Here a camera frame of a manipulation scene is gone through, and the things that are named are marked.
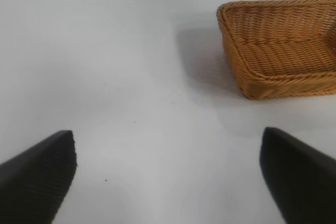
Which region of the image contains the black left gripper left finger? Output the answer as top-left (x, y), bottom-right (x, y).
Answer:
top-left (0, 130), bottom-right (78, 224)

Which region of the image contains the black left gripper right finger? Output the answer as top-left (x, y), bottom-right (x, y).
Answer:
top-left (259, 126), bottom-right (336, 224)

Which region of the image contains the brown wicker basket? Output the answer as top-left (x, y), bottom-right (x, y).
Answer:
top-left (216, 0), bottom-right (336, 101)

